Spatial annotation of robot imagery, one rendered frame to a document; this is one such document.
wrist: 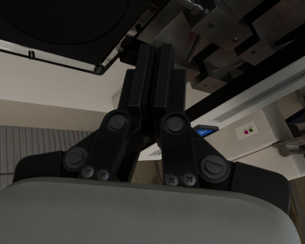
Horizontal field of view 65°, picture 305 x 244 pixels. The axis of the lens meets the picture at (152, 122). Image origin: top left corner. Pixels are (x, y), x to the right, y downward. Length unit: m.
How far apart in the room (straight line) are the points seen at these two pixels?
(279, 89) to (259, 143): 1.81
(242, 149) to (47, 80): 1.95
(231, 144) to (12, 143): 1.93
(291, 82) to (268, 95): 0.03
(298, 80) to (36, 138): 2.34
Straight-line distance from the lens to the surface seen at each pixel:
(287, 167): 2.21
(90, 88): 0.47
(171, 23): 0.29
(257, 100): 0.38
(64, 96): 0.49
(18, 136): 2.47
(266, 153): 2.25
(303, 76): 0.36
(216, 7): 0.26
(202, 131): 0.40
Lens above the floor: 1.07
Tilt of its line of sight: 22 degrees down
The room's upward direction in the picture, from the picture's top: 164 degrees clockwise
